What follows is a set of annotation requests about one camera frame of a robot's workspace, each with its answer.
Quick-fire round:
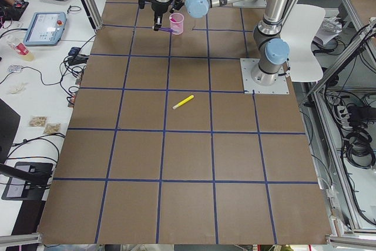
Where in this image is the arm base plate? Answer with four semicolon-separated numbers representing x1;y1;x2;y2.
240;58;289;95

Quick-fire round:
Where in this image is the small snack bag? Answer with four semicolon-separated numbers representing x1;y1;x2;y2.
43;123;61;135
28;116;48;128

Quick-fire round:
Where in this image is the blue checked pouch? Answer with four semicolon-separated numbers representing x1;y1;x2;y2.
68;46;80;56

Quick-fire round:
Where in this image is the pink mesh cup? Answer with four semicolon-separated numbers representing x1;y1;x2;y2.
169;13;184;35

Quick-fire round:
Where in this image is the white plastic chair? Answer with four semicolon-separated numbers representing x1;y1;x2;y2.
280;4;325;82

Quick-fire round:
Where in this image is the yellow highlighter pen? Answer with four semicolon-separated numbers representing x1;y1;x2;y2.
172;95;194;109

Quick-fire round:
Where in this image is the plastic bottle red label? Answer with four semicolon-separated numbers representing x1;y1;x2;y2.
6;35;34;61

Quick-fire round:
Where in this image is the purple marker pen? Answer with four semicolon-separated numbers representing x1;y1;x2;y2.
152;26;178;34

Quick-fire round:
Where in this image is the black camera stand base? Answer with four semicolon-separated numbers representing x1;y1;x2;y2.
1;162;53;200

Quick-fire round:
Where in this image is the near blue teach pendant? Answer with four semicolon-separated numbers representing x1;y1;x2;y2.
23;12;66;46

